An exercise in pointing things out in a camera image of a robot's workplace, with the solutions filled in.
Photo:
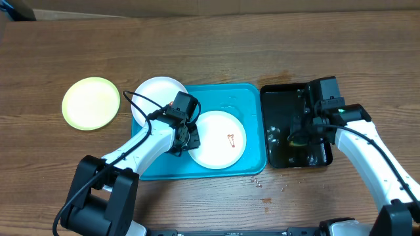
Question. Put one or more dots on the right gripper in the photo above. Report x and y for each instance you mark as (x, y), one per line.
(300, 134)

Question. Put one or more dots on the teal plastic serving tray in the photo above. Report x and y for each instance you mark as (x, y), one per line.
(241, 100)

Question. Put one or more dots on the white plate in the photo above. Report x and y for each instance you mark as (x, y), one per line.
(161, 90)
(222, 140)

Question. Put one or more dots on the green yellow sponge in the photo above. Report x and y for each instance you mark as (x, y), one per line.
(298, 143)

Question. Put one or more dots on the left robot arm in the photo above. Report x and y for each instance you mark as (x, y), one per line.
(102, 196)

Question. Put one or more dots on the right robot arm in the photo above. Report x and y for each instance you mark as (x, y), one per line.
(394, 191)

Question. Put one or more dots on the dark object top left corner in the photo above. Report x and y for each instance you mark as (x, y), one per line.
(17, 10)

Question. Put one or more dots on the green rimmed plate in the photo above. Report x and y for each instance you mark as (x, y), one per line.
(90, 103)

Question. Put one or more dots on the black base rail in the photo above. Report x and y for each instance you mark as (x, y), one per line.
(291, 231)

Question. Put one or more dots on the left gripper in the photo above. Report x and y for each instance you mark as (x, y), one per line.
(195, 141)

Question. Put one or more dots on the black rectangular water tray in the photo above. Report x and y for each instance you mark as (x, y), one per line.
(280, 103)

